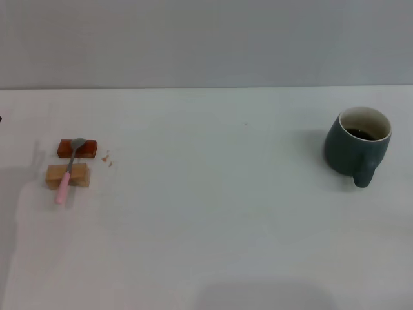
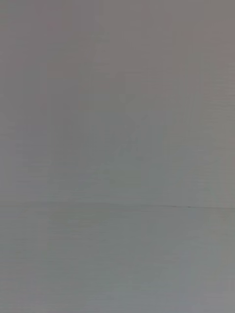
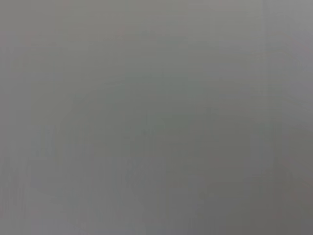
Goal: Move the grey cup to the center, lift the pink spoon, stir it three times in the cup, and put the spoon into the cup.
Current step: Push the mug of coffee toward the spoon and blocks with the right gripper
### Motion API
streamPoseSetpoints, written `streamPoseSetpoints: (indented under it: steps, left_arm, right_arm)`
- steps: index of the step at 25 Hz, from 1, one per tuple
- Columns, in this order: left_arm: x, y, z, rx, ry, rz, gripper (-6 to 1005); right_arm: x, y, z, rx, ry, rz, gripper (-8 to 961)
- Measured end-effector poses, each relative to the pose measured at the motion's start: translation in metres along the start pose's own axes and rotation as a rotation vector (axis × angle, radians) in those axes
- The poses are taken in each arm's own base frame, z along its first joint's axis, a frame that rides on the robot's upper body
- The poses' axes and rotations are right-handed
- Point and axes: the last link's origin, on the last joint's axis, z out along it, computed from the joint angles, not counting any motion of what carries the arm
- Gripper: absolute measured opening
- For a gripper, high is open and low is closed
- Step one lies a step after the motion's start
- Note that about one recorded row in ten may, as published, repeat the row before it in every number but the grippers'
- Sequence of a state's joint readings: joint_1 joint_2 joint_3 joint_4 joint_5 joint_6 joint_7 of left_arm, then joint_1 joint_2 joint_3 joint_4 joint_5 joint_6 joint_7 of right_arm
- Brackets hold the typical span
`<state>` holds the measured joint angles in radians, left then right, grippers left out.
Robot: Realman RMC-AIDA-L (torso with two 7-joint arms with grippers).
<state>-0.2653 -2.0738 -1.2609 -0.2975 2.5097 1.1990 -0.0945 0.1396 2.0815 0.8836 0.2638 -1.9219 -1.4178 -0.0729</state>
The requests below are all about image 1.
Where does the light wooden notched block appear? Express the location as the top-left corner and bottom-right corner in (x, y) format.
(45, 163), (92, 191)

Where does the pink handled metal spoon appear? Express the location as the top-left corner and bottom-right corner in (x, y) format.
(54, 138), (87, 205)

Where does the red-brown wooden block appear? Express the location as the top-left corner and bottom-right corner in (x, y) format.
(57, 139), (98, 160)

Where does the grey ceramic cup with coffee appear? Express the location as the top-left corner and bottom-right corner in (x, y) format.
(324, 105), (393, 189)

